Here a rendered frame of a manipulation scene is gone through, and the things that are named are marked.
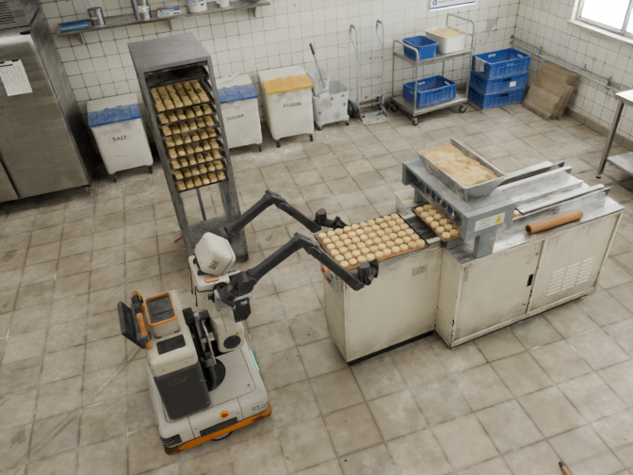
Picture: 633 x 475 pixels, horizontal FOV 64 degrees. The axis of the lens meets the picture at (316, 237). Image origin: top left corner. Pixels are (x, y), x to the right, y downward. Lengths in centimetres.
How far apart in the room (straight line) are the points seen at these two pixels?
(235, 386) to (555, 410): 198
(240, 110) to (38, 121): 203
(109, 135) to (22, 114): 85
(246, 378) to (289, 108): 363
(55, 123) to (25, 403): 277
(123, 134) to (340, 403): 383
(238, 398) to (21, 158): 365
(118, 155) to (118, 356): 269
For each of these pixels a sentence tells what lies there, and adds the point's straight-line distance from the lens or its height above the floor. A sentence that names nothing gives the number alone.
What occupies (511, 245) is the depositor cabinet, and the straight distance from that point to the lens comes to 337.
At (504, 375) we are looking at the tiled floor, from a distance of 373.
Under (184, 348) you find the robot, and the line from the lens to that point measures 285.
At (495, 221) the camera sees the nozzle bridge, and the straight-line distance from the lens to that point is 311.
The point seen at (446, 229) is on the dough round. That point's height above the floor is 91.
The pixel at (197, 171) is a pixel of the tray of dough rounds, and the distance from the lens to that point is 403.
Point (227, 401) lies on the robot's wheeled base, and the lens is 324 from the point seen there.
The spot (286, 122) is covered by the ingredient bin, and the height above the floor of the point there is 32.
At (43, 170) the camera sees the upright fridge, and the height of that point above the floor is 44.
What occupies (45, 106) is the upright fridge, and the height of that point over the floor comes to 108.
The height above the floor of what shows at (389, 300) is 54.
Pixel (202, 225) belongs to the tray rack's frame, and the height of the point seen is 15.
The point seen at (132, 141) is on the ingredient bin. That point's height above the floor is 44.
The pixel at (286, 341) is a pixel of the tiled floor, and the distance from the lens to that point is 384.
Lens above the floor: 287
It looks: 37 degrees down
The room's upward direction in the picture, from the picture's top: 5 degrees counter-clockwise
